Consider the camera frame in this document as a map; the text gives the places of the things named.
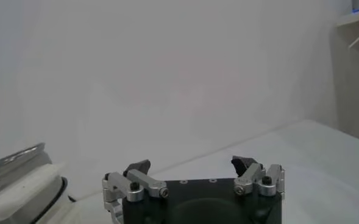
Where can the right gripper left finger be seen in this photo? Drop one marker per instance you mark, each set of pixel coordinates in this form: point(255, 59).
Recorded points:
point(148, 184)

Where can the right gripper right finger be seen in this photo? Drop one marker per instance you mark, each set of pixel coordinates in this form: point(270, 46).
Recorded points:
point(252, 175)

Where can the stainless steel steamer basket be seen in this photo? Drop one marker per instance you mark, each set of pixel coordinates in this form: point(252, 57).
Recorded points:
point(17, 194)

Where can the white electric cooker base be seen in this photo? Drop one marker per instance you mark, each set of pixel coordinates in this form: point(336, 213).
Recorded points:
point(60, 213)

